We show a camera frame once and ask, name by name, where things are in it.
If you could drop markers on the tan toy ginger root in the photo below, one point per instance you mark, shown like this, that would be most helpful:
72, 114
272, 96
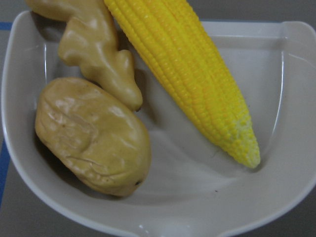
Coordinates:
90, 42

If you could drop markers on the brown toy potato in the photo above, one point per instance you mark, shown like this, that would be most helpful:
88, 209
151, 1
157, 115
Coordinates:
94, 135

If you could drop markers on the beige plastic dustpan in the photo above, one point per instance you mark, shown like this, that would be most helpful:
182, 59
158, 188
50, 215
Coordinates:
194, 189

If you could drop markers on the yellow toy corn cob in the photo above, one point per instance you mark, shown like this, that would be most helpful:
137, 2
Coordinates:
171, 40

